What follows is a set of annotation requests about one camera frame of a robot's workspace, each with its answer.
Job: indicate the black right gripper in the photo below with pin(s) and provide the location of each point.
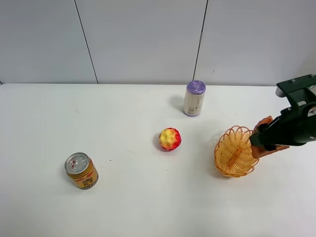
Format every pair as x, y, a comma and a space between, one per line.
296, 124

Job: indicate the brown waffle slice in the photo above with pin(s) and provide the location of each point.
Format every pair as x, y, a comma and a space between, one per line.
260, 151

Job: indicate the orange woven basket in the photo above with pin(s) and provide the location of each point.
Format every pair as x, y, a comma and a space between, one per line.
233, 153

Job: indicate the purple capped paper roll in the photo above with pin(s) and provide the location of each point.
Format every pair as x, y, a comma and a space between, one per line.
194, 97

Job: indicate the red yellow bumpy ball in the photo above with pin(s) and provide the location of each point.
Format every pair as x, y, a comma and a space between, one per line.
169, 139

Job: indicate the gold drink can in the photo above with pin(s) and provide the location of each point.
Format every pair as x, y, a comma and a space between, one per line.
80, 169

